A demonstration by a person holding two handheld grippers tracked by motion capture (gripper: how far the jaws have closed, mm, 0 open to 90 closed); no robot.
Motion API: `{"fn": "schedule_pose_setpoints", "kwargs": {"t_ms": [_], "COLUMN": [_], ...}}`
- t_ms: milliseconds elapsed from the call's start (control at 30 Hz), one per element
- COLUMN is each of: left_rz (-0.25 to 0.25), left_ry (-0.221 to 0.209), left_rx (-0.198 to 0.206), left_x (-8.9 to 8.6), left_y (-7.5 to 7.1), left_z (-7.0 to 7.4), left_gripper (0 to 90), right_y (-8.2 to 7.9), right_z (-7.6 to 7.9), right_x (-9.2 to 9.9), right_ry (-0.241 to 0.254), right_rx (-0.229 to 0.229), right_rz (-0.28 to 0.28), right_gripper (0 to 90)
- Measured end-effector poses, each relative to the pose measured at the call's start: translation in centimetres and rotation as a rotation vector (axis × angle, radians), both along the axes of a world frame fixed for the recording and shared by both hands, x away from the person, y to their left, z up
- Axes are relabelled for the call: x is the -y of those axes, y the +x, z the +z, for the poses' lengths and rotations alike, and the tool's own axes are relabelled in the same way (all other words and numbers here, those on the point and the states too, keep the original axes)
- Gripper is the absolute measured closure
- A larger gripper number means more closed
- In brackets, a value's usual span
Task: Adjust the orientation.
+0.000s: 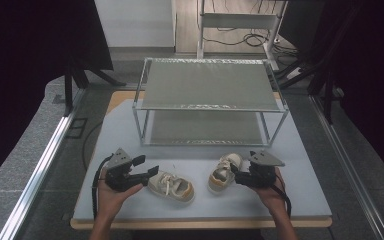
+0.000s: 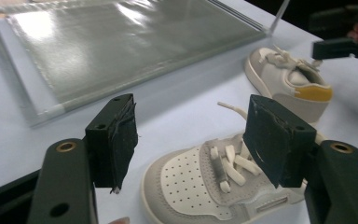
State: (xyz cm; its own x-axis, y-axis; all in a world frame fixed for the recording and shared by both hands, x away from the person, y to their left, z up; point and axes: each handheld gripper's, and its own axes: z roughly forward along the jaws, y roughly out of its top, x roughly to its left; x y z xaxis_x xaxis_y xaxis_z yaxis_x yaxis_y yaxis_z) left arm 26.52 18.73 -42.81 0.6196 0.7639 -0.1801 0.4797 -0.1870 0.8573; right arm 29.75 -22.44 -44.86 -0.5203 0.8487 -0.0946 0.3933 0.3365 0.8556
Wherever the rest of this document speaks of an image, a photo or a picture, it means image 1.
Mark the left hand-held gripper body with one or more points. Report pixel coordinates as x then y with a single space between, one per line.
120 166

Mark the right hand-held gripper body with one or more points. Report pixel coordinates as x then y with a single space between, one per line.
263 170

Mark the small beige child's shoe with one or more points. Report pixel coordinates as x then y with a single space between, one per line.
175 186
223 173

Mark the two-tier metal shoe rack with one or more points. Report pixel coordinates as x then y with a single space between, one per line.
210 86

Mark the person's right hand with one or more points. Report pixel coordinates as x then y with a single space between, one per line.
269 196

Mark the person's left hand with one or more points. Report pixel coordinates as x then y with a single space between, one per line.
113 200

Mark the pale blue table mat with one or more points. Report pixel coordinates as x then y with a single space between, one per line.
200 210

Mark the dark floor socket cover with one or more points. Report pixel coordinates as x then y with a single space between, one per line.
76 128

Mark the wooden table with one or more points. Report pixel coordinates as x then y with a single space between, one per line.
123 96

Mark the black stand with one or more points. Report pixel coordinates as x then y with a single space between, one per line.
68 90
328 96

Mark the white cabinet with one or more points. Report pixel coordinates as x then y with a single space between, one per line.
133 23

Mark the dark curtain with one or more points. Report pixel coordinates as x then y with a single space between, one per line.
23 66
370 83

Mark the aluminium rail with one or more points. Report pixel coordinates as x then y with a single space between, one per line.
40 173
350 166

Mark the white metal desk frame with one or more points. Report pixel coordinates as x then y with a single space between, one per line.
240 20

